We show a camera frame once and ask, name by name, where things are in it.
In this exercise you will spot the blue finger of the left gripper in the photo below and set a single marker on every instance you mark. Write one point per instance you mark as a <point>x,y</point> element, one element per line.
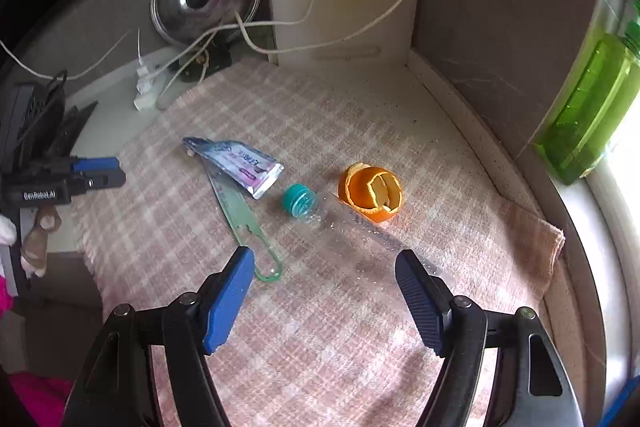
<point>95,164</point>

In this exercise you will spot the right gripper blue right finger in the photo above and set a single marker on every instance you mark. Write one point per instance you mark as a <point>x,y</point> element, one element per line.
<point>427,300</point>

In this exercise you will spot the green soap dispenser bottle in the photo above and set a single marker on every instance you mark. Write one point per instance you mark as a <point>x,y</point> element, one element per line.
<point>602,91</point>

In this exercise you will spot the left hand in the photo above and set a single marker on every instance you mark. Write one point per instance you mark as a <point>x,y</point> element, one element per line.
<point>34,249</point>

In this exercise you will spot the crushed clear plastic bottle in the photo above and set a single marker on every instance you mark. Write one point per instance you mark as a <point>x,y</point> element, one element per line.
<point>341,234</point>

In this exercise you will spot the pink plaid cloth mat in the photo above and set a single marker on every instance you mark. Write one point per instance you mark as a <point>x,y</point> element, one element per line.
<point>331,343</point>

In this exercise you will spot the pink sleeve with white cuff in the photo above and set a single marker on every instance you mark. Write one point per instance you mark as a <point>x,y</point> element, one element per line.
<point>43,398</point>

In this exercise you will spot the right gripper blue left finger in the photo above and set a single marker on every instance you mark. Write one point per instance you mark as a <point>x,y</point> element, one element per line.
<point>222,297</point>

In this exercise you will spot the black dish with scraps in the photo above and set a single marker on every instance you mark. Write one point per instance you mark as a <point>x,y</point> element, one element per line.
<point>196,66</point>

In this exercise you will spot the toothpaste tube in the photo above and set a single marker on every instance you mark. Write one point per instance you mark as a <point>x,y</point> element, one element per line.
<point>255,171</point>

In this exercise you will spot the white power strip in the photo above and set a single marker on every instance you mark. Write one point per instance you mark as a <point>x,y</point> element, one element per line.
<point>148,89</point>

